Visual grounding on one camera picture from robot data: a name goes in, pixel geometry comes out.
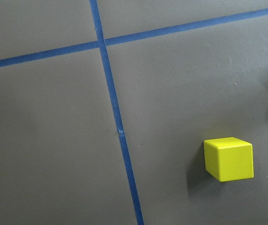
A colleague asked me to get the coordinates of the yellow block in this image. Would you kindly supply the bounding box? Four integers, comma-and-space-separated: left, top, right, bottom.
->
203, 137, 254, 182

